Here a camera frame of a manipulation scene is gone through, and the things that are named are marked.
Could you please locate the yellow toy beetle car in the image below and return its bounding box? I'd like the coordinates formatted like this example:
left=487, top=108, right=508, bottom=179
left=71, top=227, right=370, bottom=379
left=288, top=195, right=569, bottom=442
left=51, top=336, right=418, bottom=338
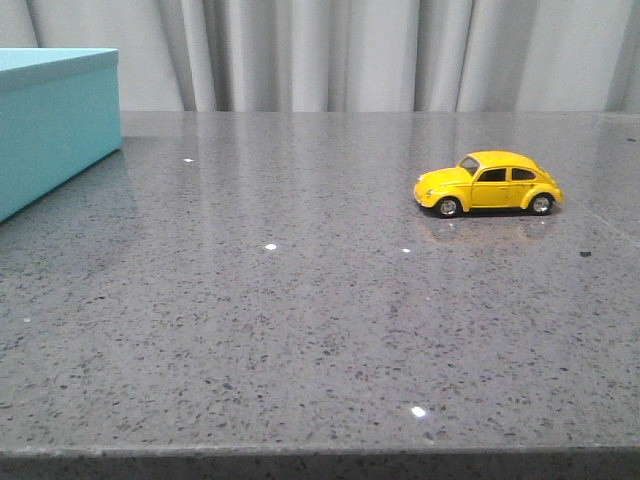
left=414, top=150, right=563, bottom=218

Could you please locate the light blue box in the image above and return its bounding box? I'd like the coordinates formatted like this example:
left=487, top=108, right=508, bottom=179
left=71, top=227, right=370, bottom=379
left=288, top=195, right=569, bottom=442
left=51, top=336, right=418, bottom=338
left=1, top=48, right=122, bottom=219

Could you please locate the grey pleated curtain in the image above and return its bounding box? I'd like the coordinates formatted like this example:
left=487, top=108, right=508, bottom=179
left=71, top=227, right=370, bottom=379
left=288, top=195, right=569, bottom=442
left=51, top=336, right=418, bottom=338
left=1, top=1, right=639, bottom=112

